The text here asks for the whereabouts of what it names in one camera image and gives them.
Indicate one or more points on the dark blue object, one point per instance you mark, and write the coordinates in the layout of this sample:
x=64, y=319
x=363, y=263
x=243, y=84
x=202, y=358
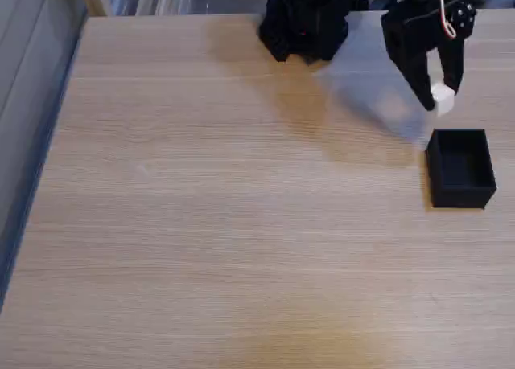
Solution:
x=380, y=2

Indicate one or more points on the white cube block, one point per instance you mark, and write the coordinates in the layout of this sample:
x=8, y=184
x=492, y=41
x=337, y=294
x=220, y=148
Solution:
x=443, y=101

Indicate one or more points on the black open box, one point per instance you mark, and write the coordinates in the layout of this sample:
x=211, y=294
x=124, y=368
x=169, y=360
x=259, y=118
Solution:
x=460, y=184

